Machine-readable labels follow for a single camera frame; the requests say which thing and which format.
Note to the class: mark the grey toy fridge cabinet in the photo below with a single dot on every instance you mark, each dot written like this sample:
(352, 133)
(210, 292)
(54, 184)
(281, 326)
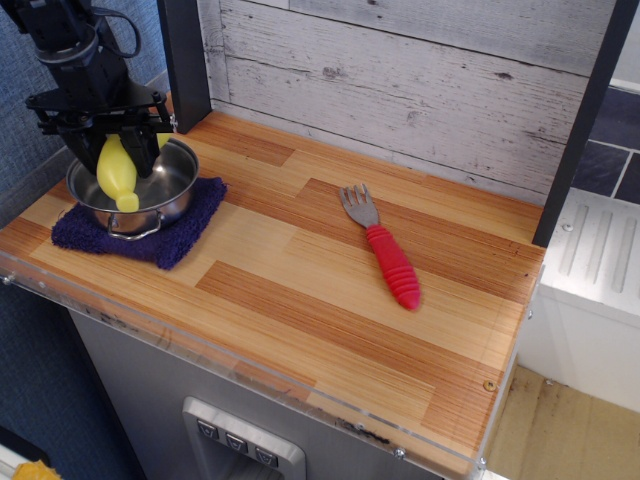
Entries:
(148, 371)

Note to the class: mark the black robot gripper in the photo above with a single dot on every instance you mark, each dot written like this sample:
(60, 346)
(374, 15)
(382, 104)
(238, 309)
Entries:
(95, 90)

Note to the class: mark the clear acrylic edge guard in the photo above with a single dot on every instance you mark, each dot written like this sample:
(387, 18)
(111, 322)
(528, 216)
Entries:
(325, 338)

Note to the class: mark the red handled toy fork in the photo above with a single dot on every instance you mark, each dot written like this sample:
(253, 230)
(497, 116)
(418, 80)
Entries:
(397, 271)

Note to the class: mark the black left upright post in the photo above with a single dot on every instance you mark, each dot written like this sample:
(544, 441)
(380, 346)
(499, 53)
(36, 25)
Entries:
(185, 60)

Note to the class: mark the stainless steel pot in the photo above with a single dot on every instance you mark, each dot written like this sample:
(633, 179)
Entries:
(164, 196)

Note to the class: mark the purple knitted cloth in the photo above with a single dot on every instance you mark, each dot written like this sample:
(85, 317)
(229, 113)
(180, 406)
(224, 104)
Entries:
(165, 248)

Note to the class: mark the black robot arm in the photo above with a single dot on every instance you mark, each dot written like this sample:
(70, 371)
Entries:
(67, 26)

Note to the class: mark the silver water dispenser panel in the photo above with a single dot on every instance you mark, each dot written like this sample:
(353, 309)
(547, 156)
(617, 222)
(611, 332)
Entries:
(228, 447)

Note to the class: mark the white toy sink unit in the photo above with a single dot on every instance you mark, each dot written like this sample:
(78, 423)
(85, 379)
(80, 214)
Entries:
(583, 324)

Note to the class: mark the black right upright post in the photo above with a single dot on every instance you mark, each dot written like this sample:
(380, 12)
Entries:
(606, 61)

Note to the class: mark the black upright post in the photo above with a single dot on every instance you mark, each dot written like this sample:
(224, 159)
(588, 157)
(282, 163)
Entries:
(185, 60)
(606, 61)

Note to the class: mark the yellow plastic toy banana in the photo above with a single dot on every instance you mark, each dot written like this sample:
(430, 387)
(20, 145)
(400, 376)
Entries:
(117, 175)

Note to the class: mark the yellow object at corner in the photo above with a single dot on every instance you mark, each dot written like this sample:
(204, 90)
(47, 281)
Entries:
(35, 471)

